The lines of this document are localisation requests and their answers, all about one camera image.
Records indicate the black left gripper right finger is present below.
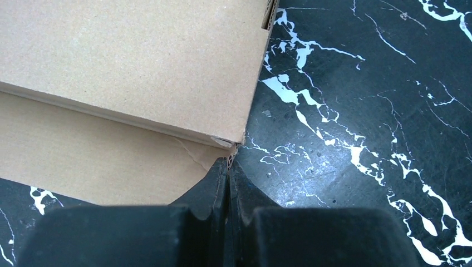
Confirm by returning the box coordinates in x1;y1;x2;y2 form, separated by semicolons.
230;162;419;266

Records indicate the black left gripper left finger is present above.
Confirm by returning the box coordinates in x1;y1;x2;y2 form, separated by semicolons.
17;158;227;266

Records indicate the brown cardboard box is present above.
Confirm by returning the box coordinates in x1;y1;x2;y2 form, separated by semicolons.
1;1;278;205

